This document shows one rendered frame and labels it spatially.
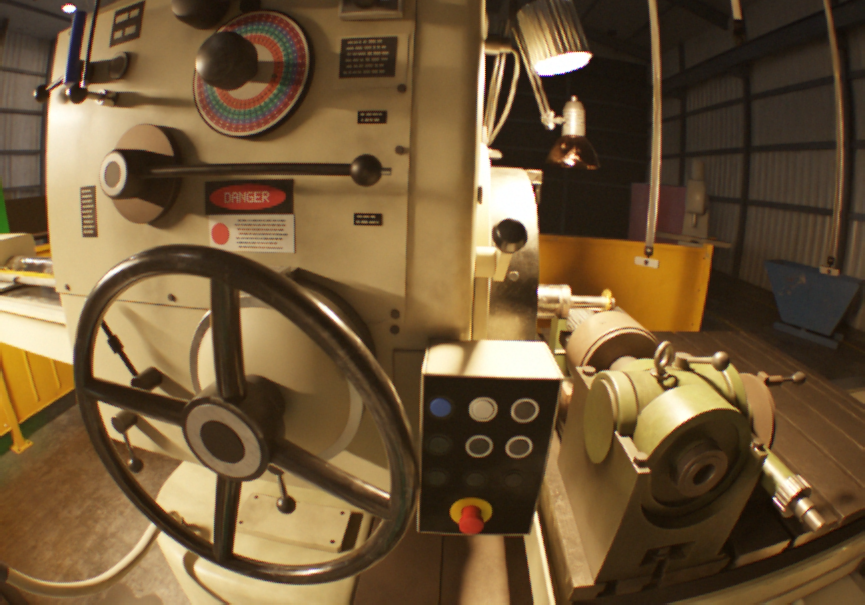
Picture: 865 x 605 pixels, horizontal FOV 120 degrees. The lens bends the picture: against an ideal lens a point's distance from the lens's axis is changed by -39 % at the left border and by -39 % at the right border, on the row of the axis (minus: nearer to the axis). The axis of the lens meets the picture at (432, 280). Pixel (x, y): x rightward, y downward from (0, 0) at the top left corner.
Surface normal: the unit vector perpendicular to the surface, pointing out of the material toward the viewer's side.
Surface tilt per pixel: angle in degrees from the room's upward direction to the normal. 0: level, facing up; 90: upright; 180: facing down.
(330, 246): 90
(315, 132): 90
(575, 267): 90
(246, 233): 90
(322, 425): 100
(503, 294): 73
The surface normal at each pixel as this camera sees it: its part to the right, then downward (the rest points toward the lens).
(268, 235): -0.06, 0.22
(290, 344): 0.19, -0.22
